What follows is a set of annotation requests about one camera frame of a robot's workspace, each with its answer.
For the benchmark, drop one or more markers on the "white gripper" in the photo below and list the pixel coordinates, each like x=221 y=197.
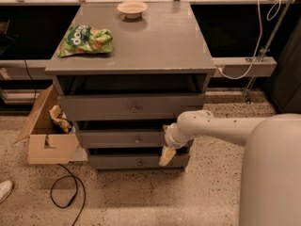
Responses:
x=169 y=137

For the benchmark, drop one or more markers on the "grey drawer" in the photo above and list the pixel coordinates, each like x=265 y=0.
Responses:
x=121 y=139
x=128 y=107
x=136 y=161

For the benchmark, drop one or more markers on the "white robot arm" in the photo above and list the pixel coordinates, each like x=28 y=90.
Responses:
x=270 y=192

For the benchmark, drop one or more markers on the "grey bottom drawer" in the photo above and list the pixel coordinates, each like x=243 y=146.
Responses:
x=136 y=161

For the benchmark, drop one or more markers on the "grey drawer cabinet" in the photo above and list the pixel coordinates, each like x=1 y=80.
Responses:
x=163 y=52

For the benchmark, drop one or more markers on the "grey top drawer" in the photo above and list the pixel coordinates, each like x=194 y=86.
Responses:
x=128 y=107

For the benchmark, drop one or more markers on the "open cardboard box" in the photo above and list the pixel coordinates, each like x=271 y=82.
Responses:
x=47 y=144

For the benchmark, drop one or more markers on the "crumpled paper in box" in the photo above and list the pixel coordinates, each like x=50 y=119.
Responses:
x=57 y=116

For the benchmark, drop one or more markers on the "metal pole stand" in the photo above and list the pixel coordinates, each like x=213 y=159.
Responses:
x=258 y=56

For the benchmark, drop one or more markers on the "green chip bag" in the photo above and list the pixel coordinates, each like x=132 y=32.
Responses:
x=84 y=39

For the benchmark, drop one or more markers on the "white paper bowl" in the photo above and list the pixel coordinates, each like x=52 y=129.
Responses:
x=132 y=9

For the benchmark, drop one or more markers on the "white shoe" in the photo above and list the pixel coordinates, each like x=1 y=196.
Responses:
x=5 y=189

